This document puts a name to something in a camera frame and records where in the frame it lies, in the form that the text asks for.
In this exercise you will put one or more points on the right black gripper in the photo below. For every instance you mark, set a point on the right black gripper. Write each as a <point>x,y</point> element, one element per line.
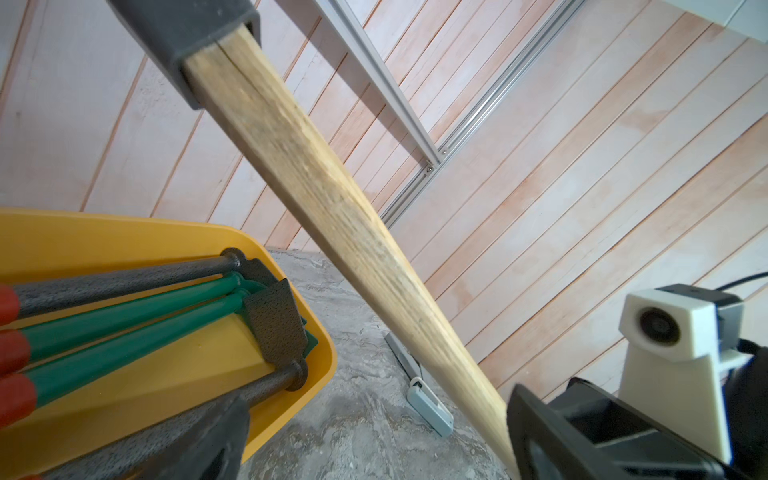
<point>627,437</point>

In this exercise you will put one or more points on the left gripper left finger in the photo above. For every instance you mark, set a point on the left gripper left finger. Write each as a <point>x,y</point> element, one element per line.
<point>206,442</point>

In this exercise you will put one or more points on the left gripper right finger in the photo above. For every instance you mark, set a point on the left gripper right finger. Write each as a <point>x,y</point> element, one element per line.
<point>546,446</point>

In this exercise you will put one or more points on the green hoe red grip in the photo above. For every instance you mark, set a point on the green hoe red grip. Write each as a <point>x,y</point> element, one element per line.
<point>23,393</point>
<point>21,347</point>

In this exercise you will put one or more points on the grey speckled hoe red grip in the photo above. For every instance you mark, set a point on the grey speckled hoe red grip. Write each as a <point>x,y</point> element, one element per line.
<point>29,299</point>

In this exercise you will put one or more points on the yellow plastic storage box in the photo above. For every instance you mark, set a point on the yellow plastic storage box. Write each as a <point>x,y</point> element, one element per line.
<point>40,245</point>

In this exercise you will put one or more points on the wooden handle pick hammer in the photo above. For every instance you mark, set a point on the wooden handle pick hammer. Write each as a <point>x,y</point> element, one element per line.
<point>209,52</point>

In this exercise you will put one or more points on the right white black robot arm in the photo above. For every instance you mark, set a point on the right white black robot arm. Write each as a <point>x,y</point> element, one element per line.
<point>745,395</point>

